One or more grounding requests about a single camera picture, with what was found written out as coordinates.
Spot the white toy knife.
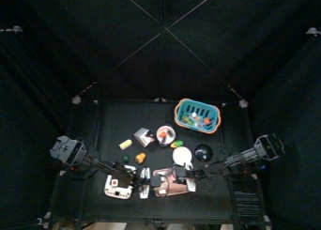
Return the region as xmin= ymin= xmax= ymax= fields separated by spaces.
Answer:
xmin=138 ymin=166 xmax=152 ymax=199

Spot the orange toy carrot piece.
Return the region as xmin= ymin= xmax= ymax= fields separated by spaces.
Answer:
xmin=134 ymin=152 xmax=149 ymax=164

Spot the white toy utensil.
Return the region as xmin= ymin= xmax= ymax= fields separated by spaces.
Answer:
xmin=186 ymin=176 xmax=197 ymax=192

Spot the white toy plate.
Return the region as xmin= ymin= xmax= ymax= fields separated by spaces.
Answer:
xmin=172 ymin=146 xmax=194 ymax=167

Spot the black toy bowl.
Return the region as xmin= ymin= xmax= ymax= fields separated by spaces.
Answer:
xmin=193 ymin=144 xmax=214 ymax=163

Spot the yellow toy cheese block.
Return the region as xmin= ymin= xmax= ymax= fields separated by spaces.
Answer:
xmin=118 ymin=139 xmax=134 ymax=151

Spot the toy pot with orange food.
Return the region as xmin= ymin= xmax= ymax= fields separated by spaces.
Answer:
xmin=156 ymin=124 xmax=177 ymax=146

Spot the grey white toy appliance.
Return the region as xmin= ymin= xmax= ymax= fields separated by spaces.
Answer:
xmin=133 ymin=127 xmax=157 ymax=148

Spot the teal basket with orange rim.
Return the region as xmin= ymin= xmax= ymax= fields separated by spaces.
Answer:
xmin=173 ymin=98 xmax=222 ymax=135

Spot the black sheet with white text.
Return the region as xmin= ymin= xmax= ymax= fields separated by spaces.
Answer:
xmin=232 ymin=188 xmax=264 ymax=217

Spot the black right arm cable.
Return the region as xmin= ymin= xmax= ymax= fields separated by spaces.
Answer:
xmin=194 ymin=152 xmax=236 ymax=192

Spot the thin crossing cord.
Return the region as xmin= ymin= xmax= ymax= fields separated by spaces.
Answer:
xmin=77 ymin=0 xmax=222 ymax=99
xmin=117 ymin=0 xmax=247 ymax=102

